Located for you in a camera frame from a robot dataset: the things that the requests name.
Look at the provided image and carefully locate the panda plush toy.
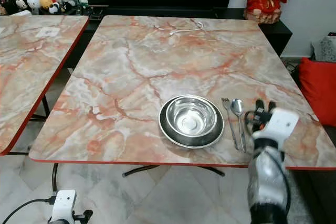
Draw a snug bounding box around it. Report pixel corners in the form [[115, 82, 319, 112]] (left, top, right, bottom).
[[48, 2, 61, 15]]

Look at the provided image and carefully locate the steel spoon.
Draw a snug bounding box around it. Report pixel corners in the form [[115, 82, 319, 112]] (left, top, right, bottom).
[[231, 99, 247, 153]]

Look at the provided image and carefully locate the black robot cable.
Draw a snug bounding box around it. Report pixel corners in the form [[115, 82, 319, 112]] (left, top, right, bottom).
[[0, 197, 56, 217]]

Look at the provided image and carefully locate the white cable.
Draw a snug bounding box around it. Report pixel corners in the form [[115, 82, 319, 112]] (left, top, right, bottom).
[[170, 19, 204, 37]]

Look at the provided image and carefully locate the steel bowl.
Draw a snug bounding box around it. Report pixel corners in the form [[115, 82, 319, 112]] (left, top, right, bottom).
[[166, 97, 219, 136]]

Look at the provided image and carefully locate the black plush toy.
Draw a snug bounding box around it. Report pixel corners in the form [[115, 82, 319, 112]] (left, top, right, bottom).
[[1, 0, 15, 15]]

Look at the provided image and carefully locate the grey patterned cushion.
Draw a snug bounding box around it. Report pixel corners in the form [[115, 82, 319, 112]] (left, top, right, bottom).
[[312, 34, 336, 63]]

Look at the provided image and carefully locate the steel round plate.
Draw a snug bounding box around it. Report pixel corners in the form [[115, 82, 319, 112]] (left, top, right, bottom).
[[159, 95, 225, 149]]

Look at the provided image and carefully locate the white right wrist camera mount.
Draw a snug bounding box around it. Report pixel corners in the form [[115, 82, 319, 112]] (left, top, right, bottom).
[[253, 109, 300, 142]]

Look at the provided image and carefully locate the red cushion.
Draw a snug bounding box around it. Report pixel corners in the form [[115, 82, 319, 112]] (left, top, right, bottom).
[[298, 57, 336, 126]]

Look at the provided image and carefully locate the white paper sheet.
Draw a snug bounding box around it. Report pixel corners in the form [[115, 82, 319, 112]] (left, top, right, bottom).
[[35, 27, 59, 38]]

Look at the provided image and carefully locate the steel fork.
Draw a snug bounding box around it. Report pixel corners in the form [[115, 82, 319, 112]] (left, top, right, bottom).
[[221, 98, 241, 150]]

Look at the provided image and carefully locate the black metal table frame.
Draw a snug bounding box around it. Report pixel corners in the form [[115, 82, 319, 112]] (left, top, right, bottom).
[[8, 95, 50, 156]]

